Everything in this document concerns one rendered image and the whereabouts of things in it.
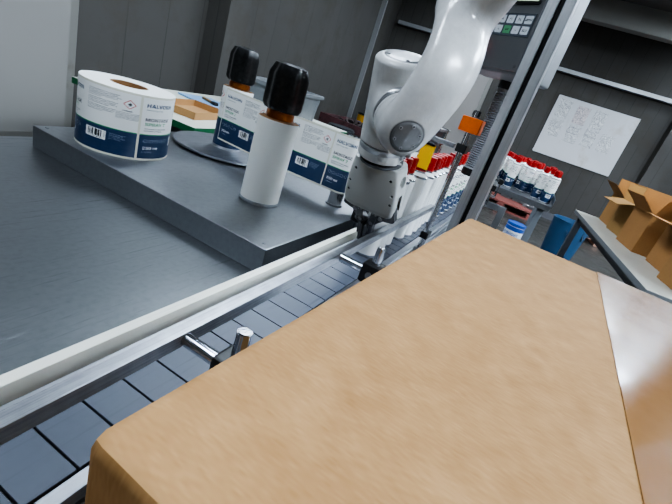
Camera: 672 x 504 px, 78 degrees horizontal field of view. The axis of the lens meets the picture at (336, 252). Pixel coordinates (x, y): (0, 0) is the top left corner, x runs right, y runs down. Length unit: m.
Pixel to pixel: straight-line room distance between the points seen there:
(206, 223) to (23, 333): 0.36
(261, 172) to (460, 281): 0.75
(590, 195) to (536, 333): 8.82
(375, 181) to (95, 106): 0.63
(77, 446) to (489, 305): 0.32
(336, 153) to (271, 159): 0.23
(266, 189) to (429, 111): 0.46
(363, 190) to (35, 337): 0.51
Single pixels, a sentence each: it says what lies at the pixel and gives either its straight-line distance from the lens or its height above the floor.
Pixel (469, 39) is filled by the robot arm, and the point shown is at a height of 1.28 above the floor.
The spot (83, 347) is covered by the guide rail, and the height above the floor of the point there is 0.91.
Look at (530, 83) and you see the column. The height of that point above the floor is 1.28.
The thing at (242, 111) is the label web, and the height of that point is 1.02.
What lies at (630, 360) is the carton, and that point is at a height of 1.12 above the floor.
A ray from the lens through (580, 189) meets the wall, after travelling 8.95.
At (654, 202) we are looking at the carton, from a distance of 3.49.
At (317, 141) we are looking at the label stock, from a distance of 1.11.
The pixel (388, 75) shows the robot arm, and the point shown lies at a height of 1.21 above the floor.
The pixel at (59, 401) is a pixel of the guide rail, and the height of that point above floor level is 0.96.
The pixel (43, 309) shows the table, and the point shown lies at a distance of 0.62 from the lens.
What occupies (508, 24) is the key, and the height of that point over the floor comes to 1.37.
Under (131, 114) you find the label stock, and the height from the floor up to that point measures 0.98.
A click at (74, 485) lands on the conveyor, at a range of 0.38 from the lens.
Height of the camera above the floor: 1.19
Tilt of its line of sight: 22 degrees down
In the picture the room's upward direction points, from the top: 19 degrees clockwise
